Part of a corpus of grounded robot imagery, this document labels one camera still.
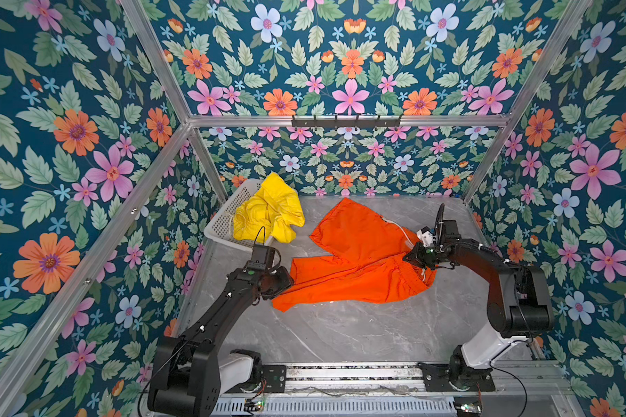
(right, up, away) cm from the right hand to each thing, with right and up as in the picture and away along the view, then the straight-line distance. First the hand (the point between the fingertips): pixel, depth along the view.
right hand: (405, 256), depth 93 cm
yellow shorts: (-50, +19, +14) cm, 55 cm away
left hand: (-39, -6, -9) cm, 40 cm away
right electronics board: (+12, -39, -23) cm, 47 cm away
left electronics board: (-49, -39, -21) cm, 66 cm away
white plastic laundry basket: (-70, 0, +9) cm, 71 cm away
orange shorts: (-14, -3, +5) cm, 15 cm away
